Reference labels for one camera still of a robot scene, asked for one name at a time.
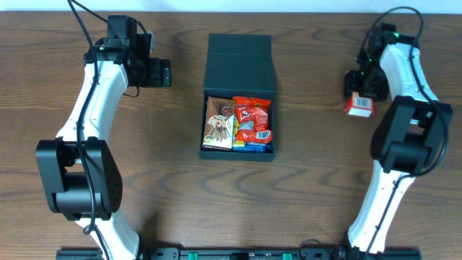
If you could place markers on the red cardboard snack box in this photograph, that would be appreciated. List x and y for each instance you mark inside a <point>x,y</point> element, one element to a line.
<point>360,106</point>

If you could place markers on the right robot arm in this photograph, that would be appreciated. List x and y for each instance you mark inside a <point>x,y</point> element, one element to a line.
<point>409,140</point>

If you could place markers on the brown Pocky box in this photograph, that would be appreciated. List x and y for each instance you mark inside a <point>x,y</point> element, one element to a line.
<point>219,124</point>

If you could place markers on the blue Oreo cookie pack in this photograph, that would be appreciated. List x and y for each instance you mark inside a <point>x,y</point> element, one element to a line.
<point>252,147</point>

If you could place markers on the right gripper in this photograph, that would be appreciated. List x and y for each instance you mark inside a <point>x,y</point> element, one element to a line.
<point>353,84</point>

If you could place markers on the red snack bag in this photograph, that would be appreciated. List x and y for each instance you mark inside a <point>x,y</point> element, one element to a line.
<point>253,116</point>

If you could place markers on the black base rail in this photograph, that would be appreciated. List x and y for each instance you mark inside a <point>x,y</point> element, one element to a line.
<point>309,251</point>

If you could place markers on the yellow Hacks candy bag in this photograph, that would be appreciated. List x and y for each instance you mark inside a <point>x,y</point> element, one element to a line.
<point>236,143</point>

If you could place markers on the black gift box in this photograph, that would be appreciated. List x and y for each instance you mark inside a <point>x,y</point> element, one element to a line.
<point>240,65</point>

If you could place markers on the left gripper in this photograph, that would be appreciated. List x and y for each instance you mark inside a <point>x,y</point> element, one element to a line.
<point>164,72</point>

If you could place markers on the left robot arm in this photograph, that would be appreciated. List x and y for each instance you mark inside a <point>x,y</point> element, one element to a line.
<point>80,178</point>

